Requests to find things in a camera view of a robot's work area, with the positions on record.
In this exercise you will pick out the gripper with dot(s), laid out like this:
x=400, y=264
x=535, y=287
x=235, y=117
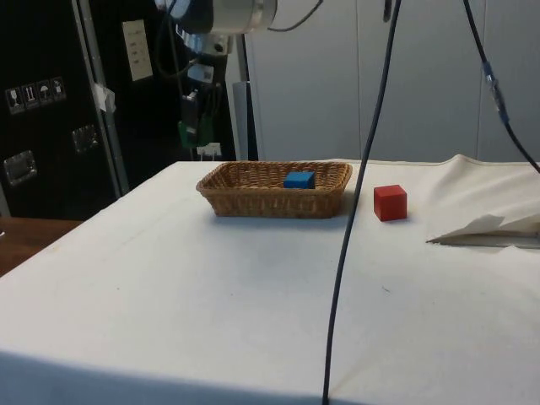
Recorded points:
x=210, y=97

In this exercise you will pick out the blue cube block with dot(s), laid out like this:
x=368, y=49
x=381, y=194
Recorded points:
x=298, y=180

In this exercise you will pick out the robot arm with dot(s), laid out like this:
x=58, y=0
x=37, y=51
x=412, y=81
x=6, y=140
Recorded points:
x=240, y=17

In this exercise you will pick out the wicker basket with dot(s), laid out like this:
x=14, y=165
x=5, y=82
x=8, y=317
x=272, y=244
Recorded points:
x=274, y=198

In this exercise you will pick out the pale locker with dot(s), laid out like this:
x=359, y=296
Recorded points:
x=519, y=63
x=304, y=93
x=422, y=84

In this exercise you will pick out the black cabinet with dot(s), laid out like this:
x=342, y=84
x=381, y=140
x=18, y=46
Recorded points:
x=42, y=177

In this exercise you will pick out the red cube block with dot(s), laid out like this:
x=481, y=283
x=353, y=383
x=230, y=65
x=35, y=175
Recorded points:
x=390, y=204

